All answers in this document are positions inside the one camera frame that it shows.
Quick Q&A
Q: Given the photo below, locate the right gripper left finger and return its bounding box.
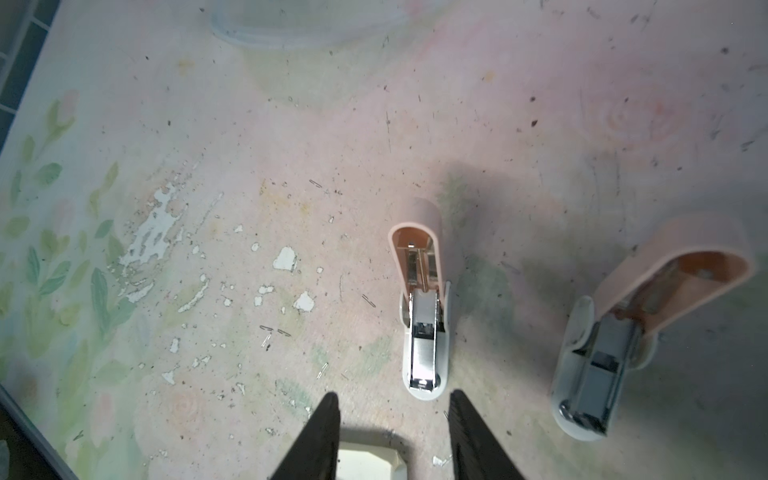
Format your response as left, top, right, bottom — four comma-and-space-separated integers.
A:
271, 392, 341, 480

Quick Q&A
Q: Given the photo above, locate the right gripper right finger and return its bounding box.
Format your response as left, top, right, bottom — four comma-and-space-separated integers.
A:
448, 389, 524, 480

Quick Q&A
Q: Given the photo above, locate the staple box tray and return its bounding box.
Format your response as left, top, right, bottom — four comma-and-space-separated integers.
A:
336, 442, 408, 480

